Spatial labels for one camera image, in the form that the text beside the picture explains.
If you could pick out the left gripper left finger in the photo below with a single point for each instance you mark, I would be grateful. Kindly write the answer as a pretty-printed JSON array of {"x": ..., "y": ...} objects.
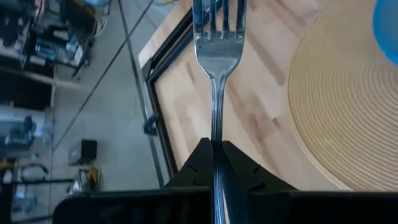
[{"x": 199, "y": 168}]

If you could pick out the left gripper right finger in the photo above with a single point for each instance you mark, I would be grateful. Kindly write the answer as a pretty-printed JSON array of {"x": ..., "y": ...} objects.
[{"x": 245, "y": 174}]

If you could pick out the silver metal fork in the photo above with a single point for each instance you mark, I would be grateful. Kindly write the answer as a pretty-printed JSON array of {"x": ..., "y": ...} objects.
[{"x": 217, "y": 56}]

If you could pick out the blue clamp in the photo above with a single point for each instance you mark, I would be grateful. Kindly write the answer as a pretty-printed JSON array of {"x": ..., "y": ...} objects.
[{"x": 150, "y": 126}]

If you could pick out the black box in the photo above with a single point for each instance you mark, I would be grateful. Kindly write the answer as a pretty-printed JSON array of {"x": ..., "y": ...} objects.
[{"x": 88, "y": 152}]

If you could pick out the round woven placemat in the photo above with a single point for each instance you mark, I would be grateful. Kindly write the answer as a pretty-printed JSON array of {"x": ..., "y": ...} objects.
[{"x": 342, "y": 109}]

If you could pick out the cluttered storage shelf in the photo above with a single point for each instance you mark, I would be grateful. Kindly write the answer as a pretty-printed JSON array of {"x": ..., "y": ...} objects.
[{"x": 40, "y": 46}]

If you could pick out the blue plate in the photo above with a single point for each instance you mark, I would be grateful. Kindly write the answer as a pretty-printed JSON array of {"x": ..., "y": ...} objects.
[{"x": 388, "y": 28}]

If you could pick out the black aluminium table frame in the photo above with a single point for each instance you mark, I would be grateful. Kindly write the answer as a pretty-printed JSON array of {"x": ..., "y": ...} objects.
[{"x": 167, "y": 149}]

